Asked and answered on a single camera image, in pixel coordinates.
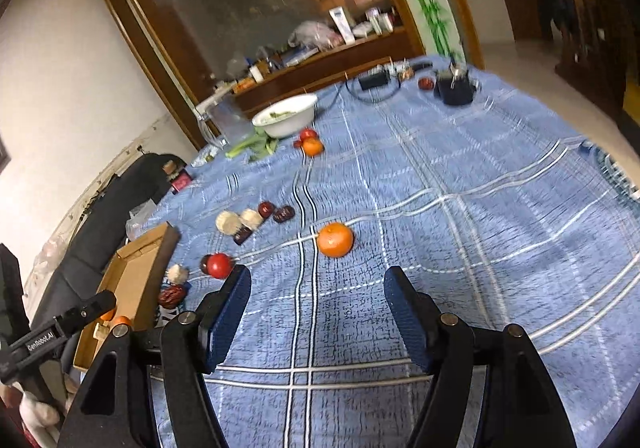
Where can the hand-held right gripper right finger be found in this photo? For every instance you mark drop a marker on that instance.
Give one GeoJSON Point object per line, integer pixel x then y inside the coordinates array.
{"type": "Point", "coordinates": [407, 323]}

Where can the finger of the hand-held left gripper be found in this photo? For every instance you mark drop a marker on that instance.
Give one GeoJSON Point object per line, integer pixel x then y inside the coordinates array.
{"type": "Point", "coordinates": [87, 310]}

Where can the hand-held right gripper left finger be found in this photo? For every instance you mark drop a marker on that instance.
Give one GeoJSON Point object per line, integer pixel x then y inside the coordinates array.
{"type": "Point", "coordinates": [227, 323]}

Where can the pale round food chunk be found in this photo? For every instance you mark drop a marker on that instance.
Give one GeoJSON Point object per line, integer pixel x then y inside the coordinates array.
{"type": "Point", "coordinates": [100, 331]}
{"type": "Point", "coordinates": [227, 221]}
{"type": "Point", "coordinates": [176, 273]}
{"type": "Point", "coordinates": [251, 218]}

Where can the red tomato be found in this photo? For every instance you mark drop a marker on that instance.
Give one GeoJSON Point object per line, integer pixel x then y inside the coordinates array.
{"type": "Point", "coordinates": [307, 133]}
{"type": "Point", "coordinates": [219, 265]}

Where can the brown cardboard box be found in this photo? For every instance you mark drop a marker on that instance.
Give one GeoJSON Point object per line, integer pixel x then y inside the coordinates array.
{"type": "Point", "coordinates": [140, 273]}

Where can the person's left hand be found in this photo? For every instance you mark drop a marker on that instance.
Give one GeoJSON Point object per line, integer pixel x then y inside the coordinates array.
{"type": "Point", "coordinates": [37, 415]}

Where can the black leather sofa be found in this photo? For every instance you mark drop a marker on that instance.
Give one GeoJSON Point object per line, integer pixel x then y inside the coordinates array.
{"type": "Point", "coordinates": [100, 228]}

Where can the clear plastic bag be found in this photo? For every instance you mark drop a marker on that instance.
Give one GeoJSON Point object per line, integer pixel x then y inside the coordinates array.
{"type": "Point", "coordinates": [135, 225]}

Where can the dark red jar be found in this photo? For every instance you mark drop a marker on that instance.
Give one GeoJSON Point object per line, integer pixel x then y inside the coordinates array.
{"type": "Point", "coordinates": [180, 181]}

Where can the green leafy vegetable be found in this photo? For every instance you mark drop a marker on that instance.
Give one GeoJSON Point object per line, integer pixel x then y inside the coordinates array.
{"type": "Point", "coordinates": [255, 146]}

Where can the clear glass pitcher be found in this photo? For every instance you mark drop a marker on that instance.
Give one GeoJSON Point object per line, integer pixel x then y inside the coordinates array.
{"type": "Point", "coordinates": [227, 121]}

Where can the white bowl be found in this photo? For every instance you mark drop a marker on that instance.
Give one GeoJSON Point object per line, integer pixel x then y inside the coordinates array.
{"type": "Point", "coordinates": [285, 117]}

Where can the black power adapter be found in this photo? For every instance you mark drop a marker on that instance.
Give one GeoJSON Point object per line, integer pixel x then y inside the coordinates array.
{"type": "Point", "coordinates": [375, 78]}

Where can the small electronic parts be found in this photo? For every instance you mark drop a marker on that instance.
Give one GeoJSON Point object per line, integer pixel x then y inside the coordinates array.
{"type": "Point", "coordinates": [400, 71]}

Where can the wooden counter ledge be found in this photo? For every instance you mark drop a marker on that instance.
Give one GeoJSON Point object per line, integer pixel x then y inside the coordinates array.
{"type": "Point", "coordinates": [320, 66]}

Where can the white plastic bag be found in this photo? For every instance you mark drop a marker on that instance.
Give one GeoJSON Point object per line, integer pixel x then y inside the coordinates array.
{"type": "Point", "coordinates": [312, 34]}

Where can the white tube box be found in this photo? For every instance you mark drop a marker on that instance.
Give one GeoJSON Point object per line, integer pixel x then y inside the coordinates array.
{"type": "Point", "coordinates": [341, 26]}

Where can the dark wooden cabinet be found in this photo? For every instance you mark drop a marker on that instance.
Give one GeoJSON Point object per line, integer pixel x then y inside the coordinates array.
{"type": "Point", "coordinates": [600, 53]}

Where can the dark hanging clothes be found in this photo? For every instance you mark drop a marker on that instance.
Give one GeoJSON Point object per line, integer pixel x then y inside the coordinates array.
{"type": "Point", "coordinates": [557, 6]}

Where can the framed wall picture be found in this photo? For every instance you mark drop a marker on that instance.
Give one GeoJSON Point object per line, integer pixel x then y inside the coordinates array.
{"type": "Point", "coordinates": [2, 156]}

